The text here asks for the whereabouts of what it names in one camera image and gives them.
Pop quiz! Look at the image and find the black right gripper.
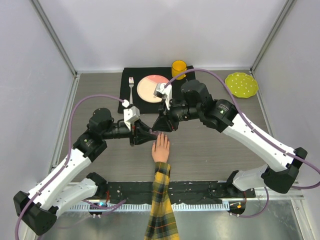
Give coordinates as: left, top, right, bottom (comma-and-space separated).
152, 98, 202, 133

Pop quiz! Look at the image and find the mannequin hand with painted nails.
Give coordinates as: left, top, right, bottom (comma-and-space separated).
151, 132, 170, 163

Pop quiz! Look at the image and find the purple nail polish bottle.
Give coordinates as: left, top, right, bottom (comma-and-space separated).
148, 129, 159, 136

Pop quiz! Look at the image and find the green polka dot plate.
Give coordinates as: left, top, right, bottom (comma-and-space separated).
224, 72, 259, 99

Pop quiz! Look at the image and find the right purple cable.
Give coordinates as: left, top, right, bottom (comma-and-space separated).
163, 68, 320, 218

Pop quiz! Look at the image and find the silver fork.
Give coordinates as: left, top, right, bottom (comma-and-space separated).
128, 76, 134, 104

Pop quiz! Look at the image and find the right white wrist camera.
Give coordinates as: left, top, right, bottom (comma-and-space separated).
153, 83, 172, 110

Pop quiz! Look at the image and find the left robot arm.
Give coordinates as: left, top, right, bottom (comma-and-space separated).
13, 106, 157, 236

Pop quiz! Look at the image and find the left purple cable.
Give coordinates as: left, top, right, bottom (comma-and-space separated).
14, 94, 131, 240

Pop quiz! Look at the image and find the yellow mug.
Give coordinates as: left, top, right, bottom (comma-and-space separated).
171, 60, 189, 80

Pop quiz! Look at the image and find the black placemat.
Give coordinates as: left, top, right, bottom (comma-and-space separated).
117, 65, 198, 115

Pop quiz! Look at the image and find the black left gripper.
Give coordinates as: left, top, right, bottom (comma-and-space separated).
101, 118, 157, 146

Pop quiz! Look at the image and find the white slotted cable duct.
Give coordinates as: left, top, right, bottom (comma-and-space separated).
68, 201, 230, 213

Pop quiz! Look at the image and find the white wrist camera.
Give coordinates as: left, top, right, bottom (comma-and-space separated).
123, 105, 140, 131
153, 83, 172, 110

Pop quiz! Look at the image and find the purple cable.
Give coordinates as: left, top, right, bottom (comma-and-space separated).
163, 68, 320, 218
14, 94, 131, 240

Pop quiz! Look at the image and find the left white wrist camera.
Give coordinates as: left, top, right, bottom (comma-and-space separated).
123, 105, 140, 131

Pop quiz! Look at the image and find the yellow plaid sleeve forearm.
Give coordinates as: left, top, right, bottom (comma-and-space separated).
144, 162, 180, 240

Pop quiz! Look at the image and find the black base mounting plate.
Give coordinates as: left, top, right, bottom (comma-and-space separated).
87, 180, 256, 205

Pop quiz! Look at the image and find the pink cream plate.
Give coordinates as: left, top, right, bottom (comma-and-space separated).
137, 75, 169, 104

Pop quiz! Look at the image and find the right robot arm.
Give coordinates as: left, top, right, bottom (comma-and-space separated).
152, 80, 308, 198

